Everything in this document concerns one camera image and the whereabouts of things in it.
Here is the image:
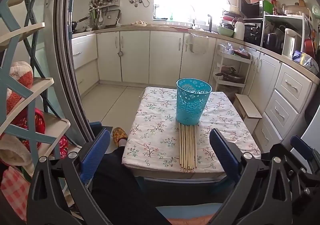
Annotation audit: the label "stack of dishes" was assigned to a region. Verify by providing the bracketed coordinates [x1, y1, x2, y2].
[221, 12, 240, 30]

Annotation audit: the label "black countertop oven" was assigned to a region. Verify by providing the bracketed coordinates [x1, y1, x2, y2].
[244, 22, 263, 46]

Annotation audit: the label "red checked cloth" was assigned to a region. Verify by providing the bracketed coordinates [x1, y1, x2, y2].
[0, 166, 30, 223]

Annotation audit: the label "white countertop shelf rack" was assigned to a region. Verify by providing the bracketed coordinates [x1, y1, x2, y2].
[261, 13, 309, 60]

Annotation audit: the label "black microwave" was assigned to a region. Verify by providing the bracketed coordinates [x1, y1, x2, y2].
[239, 0, 264, 19]

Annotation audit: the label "white storage trolley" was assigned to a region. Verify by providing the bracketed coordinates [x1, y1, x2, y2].
[211, 50, 252, 93]

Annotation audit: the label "black frying pan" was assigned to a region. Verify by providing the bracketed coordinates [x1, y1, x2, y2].
[72, 16, 90, 32]

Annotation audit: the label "chrome gooseneck faucet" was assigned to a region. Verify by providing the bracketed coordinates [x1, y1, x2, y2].
[189, 5, 198, 30]

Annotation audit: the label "grey sliding door frame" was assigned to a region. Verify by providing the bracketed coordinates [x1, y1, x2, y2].
[51, 0, 95, 145]

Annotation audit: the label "beige countertop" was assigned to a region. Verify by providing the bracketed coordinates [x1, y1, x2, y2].
[72, 23, 320, 83]

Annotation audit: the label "small wooden stool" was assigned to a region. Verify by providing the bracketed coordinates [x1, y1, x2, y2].
[234, 93, 263, 135]

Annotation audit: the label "wall utensil rack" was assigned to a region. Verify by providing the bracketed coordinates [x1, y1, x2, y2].
[89, 0, 120, 29]

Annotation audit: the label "yellow slipper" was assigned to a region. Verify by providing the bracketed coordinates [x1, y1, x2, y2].
[112, 127, 128, 146]

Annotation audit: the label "bundle of wooden chopsticks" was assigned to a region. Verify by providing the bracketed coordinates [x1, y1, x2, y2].
[178, 123, 198, 171]

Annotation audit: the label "white base cabinets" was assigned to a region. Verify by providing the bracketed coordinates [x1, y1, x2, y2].
[72, 30, 315, 145]

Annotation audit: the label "blue snack packet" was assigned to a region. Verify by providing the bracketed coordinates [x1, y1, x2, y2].
[292, 50, 304, 63]

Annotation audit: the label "blue and beige shoe rack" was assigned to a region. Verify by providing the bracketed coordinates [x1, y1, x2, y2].
[0, 0, 70, 165]

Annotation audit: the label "clear plastic bags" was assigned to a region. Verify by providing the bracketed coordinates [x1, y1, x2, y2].
[217, 42, 235, 55]

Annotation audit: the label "dark lidded pan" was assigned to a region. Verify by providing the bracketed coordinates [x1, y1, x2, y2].
[215, 66, 247, 84]

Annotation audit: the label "floral tablecloth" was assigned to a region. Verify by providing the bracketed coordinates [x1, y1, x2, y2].
[122, 86, 262, 174]

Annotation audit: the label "blue perforated plastic basket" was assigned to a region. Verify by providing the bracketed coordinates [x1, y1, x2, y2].
[176, 78, 212, 126]

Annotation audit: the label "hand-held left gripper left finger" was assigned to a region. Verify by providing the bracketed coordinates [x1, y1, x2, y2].
[26, 128, 112, 225]

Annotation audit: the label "green cutting board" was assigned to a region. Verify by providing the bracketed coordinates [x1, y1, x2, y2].
[262, 0, 274, 15]

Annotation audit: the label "red patterned slipper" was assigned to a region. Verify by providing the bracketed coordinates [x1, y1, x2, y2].
[22, 108, 45, 145]
[54, 136, 69, 160]

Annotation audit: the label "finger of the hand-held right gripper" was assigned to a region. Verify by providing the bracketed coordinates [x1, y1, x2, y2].
[287, 135, 320, 178]

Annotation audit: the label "red and white plush slipper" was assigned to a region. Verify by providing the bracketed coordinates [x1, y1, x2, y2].
[6, 61, 34, 115]

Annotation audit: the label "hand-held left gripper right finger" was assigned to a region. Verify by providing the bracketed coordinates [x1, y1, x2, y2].
[209, 128, 293, 225]

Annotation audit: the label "person's leg in black trousers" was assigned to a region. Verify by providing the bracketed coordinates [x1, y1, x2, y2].
[91, 145, 173, 225]

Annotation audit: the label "beige plush slipper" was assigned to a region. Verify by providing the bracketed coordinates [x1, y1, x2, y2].
[0, 135, 34, 175]

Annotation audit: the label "white electric kettle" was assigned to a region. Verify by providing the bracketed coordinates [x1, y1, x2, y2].
[282, 28, 304, 59]

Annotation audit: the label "crumpled plastic bag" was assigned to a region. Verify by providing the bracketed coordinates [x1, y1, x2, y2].
[301, 53, 320, 75]

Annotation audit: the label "white thermos jug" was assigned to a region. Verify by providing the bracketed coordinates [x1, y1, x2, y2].
[232, 18, 245, 41]

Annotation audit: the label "green bowl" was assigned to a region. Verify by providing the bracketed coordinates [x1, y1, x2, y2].
[217, 26, 235, 38]

